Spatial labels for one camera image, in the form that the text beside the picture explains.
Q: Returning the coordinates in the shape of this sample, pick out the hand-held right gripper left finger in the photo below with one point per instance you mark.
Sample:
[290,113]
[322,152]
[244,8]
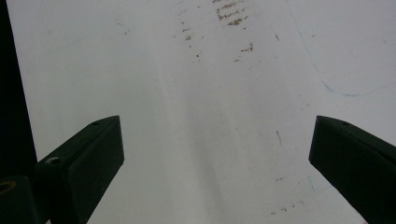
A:
[84,168]

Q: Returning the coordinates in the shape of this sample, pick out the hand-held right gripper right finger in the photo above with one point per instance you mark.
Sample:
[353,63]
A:
[358,165]

